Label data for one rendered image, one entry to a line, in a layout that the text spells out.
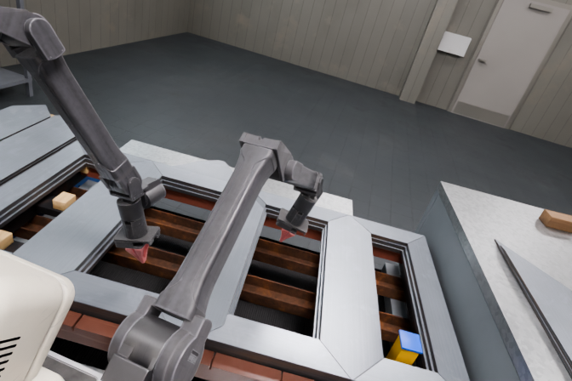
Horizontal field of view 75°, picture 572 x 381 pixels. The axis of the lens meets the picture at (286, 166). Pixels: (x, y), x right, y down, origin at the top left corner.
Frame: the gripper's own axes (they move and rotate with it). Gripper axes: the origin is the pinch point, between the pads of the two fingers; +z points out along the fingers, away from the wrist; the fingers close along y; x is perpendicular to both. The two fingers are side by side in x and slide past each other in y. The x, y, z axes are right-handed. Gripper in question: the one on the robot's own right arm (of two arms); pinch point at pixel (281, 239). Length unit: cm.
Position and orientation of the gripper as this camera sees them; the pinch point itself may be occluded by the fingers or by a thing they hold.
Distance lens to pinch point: 125.0
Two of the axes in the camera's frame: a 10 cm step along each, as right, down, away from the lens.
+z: -4.4, 7.7, 4.6
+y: -8.8, -4.6, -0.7
